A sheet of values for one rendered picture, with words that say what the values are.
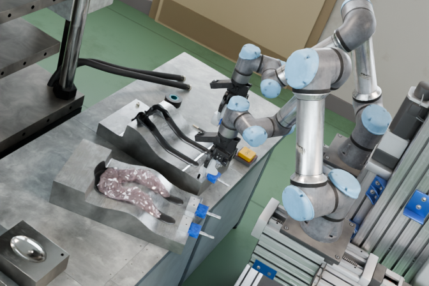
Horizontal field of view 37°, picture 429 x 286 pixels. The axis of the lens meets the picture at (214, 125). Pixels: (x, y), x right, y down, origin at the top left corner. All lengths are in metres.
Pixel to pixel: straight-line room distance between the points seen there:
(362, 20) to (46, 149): 1.27
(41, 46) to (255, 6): 2.46
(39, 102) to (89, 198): 0.66
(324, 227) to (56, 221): 0.91
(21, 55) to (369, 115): 1.36
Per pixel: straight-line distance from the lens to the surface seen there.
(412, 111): 2.19
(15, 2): 2.43
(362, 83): 2.59
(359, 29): 2.34
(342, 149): 2.63
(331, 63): 1.97
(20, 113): 2.72
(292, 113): 2.22
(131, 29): 5.07
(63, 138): 2.61
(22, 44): 2.67
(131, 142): 2.56
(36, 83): 2.90
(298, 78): 1.94
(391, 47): 4.70
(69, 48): 2.71
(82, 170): 2.32
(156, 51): 4.88
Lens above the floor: 2.47
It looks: 35 degrees down
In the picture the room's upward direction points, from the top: 21 degrees clockwise
